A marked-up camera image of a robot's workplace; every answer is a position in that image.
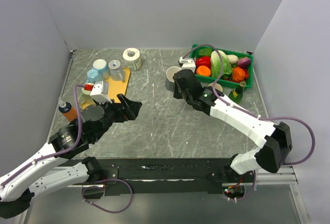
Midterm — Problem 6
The red bell pepper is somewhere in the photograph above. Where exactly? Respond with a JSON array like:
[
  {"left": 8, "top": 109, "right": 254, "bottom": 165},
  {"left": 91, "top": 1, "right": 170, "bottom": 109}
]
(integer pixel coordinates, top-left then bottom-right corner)
[{"left": 195, "top": 56, "right": 211, "bottom": 69}]

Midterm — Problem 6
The white blue mug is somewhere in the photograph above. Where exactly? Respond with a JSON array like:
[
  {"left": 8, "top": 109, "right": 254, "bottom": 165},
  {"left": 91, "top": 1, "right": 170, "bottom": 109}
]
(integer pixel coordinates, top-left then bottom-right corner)
[{"left": 93, "top": 59, "right": 110, "bottom": 80}]

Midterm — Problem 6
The toilet paper roll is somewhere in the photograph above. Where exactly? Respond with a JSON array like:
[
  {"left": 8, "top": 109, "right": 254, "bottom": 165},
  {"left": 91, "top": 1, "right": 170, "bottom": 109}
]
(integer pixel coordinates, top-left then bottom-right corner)
[{"left": 123, "top": 48, "right": 142, "bottom": 71}]

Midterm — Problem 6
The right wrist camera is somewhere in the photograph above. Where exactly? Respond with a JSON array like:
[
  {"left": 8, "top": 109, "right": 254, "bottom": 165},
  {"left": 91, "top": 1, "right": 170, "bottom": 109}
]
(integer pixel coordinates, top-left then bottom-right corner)
[{"left": 178, "top": 57, "right": 196, "bottom": 73}]

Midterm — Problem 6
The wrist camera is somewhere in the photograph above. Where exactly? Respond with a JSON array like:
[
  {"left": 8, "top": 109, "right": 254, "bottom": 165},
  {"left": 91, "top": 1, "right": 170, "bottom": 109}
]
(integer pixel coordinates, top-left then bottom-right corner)
[
  {"left": 178, "top": 57, "right": 196, "bottom": 73},
  {"left": 84, "top": 81, "right": 112, "bottom": 104}
]

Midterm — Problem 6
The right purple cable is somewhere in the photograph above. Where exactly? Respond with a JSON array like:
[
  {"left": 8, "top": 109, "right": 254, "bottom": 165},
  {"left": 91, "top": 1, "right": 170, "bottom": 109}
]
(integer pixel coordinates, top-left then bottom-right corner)
[{"left": 181, "top": 44, "right": 316, "bottom": 165}]

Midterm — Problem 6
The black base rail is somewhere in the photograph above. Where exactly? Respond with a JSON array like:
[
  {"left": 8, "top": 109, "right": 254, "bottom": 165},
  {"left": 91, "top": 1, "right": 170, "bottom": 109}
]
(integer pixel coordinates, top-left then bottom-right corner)
[{"left": 56, "top": 158, "right": 294, "bottom": 196}]

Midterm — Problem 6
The orange bottle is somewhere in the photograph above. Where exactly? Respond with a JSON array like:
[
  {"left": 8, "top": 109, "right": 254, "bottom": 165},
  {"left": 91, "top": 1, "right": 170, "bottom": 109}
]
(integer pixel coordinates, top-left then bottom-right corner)
[{"left": 58, "top": 97, "right": 77, "bottom": 122}]

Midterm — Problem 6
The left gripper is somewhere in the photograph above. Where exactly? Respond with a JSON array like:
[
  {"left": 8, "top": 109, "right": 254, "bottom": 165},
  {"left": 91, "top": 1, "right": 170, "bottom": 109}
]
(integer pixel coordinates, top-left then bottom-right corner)
[{"left": 92, "top": 93, "right": 142, "bottom": 142}]

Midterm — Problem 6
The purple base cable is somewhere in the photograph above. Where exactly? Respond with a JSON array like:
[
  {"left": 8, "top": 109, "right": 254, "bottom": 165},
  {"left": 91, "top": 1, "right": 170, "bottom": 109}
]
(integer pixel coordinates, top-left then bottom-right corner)
[{"left": 81, "top": 177, "right": 134, "bottom": 213}]

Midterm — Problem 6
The cream beige mug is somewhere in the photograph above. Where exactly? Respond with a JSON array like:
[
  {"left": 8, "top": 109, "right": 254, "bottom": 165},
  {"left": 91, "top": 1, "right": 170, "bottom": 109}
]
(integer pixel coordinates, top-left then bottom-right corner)
[{"left": 207, "top": 83, "right": 224, "bottom": 96}]

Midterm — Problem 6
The purple onion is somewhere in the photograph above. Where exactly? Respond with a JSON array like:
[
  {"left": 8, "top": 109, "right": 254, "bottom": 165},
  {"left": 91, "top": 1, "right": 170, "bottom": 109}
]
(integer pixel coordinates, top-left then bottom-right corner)
[{"left": 237, "top": 57, "right": 251, "bottom": 68}]

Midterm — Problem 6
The orange pumpkin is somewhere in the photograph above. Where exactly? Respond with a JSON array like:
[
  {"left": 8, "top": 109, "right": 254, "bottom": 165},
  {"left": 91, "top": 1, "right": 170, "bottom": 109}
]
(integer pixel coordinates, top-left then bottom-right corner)
[{"left": 232, "top": 66, "right": 245, "bottom": 83}]

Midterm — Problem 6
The white garlic bulb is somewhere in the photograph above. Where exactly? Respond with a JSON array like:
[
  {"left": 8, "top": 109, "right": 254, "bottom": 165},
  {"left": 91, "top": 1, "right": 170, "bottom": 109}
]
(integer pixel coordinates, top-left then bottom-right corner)
[{"left": 227, "top": 55, "right": 239, "bottom": 64}]

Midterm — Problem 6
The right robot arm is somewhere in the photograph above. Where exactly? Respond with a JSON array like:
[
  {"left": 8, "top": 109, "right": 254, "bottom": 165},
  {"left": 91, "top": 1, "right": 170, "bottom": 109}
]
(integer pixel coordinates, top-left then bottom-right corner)
[{"left": 173, "top": 69, "right": 292, "bottom": 182}]

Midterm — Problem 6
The light green mug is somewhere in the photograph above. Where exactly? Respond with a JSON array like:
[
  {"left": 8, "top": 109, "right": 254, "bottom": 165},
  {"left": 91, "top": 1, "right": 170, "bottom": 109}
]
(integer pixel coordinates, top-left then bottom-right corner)
[{"left": 78, "top": 83, "right": 96, "bottom": 110}]

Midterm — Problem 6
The green glass bottle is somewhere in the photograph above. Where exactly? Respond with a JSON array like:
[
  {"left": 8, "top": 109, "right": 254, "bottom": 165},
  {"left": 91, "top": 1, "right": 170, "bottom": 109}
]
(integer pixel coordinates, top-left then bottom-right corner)
[{"left": 228, "top": 81, "right": 246, "bottom": 104}]

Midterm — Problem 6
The yellow tray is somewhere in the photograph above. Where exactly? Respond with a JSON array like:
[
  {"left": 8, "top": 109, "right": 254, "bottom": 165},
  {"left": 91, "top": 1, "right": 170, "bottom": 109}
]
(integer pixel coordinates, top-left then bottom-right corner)
[{"left": 80, "top": 66, "right": 131, "bottom": 111}]

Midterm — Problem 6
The green bell pepper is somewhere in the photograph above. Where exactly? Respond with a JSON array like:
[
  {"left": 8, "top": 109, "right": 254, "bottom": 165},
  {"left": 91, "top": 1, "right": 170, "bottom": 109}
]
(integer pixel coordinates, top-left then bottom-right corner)
[{"left": 197, "top": 48, "right": 213, "bottom": 58}]

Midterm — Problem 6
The light blue faceted mug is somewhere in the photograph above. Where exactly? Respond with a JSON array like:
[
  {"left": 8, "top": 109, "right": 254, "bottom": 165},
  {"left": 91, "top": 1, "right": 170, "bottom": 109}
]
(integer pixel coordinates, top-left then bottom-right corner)
[{"left": 86, "top": 69, "right": 103, "bottom": 83}]

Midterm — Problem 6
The cabbage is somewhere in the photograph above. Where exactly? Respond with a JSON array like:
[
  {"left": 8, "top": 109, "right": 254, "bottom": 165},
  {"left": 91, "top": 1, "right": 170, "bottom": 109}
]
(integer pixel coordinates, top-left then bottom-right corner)
[{"left": 210, "top": 50, "right": 233, "bottom": 79}]

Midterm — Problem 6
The green plastic crate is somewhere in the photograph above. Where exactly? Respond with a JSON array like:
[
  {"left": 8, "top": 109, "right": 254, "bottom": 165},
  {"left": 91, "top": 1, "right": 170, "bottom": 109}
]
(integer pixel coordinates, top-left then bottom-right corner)
[{"left": 189, "top": 46, "right": 254, "bottom": 90}]

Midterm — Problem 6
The orange tomato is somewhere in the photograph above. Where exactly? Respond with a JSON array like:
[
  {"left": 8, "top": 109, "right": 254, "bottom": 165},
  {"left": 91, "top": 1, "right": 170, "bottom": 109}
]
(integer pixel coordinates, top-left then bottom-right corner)
[{"left": 196, "top": 65, "right": 211, "bottom": 77}]

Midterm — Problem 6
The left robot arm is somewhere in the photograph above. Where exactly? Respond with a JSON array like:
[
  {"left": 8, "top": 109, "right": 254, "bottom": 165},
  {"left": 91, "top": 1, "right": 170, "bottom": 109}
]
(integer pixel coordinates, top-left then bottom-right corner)
[{"left": 1, "top": 94, "right": 142, "bottom": 219}]

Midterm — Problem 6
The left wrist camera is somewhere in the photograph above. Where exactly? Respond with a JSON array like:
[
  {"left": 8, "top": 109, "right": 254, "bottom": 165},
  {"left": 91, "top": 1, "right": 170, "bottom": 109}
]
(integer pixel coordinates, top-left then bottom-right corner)
[{"left": 84, "top": 81, "right": 112, "bottom": 104}]

